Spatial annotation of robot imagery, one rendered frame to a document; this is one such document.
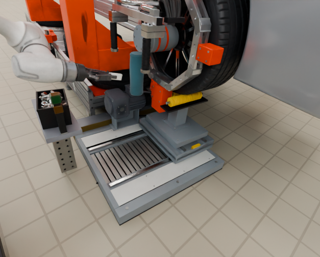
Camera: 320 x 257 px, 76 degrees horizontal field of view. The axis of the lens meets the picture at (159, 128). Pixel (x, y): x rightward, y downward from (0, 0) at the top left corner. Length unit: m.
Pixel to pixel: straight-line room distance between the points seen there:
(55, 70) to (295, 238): 1.47
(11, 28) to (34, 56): 0.13
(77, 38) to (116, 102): 0.46
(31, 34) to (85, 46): 0.57
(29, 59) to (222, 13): 0.77
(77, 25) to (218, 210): 1.40
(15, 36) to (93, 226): 0.95
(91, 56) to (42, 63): 0.68
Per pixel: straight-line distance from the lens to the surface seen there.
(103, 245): 1.22
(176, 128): 1.49
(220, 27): 1.02
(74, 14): 1.44
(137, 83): 1.30
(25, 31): 0.96
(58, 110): 1.03
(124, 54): 1.61
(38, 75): 0.87
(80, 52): 1.48
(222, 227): 1.33
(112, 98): 1.48
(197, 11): 1.01
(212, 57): 0.95
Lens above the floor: 1.10
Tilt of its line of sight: 36 degrees down
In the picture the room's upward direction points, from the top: 6 degrees clockwise
